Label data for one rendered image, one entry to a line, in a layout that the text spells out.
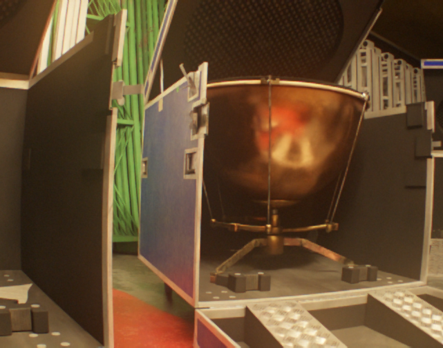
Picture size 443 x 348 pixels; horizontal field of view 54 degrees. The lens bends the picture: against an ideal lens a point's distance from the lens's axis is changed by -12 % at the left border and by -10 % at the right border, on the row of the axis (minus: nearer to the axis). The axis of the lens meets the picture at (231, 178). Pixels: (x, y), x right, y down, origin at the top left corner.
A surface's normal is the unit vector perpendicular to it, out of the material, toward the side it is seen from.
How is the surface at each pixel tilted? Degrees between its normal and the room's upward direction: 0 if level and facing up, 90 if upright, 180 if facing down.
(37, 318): 90
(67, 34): 87
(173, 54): 143
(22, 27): 138
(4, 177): 90
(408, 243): 90
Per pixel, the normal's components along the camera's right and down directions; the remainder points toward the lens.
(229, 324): 0.37, 0.03
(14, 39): 0.37, 0.76
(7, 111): 0.60, 0.01
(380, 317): -0.93, -0.04
